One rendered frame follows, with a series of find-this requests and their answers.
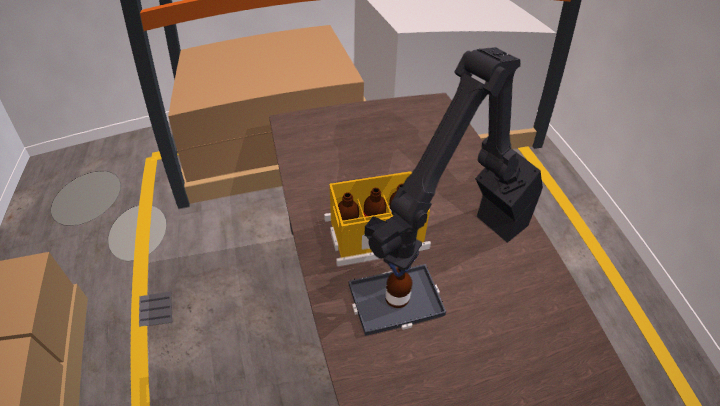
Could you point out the yellow divided crate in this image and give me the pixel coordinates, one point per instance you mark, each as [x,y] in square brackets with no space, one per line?
[350,233]

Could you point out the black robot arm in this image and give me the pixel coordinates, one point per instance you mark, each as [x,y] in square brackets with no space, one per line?
[384,236]

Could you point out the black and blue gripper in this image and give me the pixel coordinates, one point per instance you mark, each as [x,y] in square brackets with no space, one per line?
[406,256]

